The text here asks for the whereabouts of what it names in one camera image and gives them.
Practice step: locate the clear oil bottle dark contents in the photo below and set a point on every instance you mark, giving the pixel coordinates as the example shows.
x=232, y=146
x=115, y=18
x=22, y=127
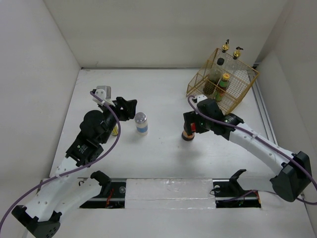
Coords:
x=237, y=53

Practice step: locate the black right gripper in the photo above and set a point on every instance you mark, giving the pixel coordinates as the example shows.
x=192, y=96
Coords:
x=189, y=117

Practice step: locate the green bottle yellow cap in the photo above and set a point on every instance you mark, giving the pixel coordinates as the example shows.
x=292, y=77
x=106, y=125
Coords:
x=222, y=86

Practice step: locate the clear oil bottle gold spout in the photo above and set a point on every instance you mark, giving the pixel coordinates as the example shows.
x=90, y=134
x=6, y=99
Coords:
x=225, y=47

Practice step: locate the dark soy sauce bottle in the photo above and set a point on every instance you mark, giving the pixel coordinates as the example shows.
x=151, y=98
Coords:
x=215, y=74

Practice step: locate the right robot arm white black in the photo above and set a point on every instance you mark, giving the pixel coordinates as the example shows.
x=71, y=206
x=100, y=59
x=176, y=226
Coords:
x=292, y=171

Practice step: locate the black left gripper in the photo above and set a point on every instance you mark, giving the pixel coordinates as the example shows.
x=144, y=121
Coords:
x=125, y=108

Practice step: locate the small yellow bottle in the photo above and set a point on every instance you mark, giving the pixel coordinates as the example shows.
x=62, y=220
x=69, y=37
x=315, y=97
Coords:
x=115, y=131

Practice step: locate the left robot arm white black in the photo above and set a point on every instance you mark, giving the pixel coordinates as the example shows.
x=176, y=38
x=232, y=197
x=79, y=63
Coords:
x=43, y=214

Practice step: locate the white blue shaker silver lid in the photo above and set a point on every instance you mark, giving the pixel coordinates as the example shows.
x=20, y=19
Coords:
x=141, y=123

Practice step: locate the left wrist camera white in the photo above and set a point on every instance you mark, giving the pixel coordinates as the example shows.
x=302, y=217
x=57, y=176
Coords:
x=104, y=93

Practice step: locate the gold wire basket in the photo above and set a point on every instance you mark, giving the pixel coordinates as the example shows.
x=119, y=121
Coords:
x=241, y=80

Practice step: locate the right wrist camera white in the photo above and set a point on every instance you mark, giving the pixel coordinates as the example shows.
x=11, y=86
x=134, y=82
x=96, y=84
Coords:
x=199, y=98

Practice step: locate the red lid sauce jar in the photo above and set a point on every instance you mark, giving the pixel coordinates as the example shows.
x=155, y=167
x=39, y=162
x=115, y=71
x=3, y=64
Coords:
x=189, y=131

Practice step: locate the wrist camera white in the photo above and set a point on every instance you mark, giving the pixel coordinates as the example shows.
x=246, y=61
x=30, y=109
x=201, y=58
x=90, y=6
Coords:
x=104, y=93
x=199, y=98

